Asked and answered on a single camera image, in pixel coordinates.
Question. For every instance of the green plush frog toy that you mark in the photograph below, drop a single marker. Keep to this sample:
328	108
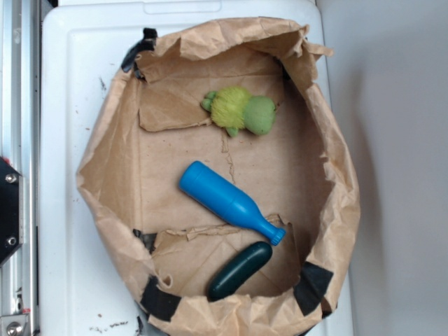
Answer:
234	108

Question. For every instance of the dark green plastic cucumber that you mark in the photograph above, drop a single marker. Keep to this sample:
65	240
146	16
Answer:
238	270

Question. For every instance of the brown paper bag liner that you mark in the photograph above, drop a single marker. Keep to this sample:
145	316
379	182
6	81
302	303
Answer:
165	245

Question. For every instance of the blue plastic bottle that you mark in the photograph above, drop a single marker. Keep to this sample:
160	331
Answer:
226	201

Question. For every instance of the black metal bracket plate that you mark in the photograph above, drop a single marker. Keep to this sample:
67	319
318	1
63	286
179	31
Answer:
11	231

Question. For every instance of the aluminium frame rail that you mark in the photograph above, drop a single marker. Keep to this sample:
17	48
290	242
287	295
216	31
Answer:
20	83

